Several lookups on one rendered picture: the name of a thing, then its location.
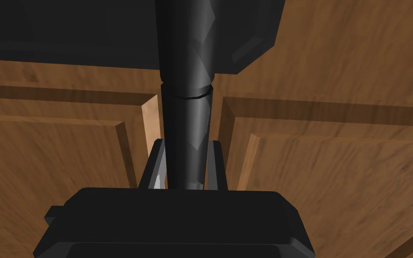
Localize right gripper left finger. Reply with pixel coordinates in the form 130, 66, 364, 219
138, 138, 167, 190

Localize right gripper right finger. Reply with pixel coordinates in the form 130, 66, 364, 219
203, 140, 229, 191

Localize brown wooden door leaf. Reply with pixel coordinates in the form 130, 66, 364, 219
0, 0, 413, 258

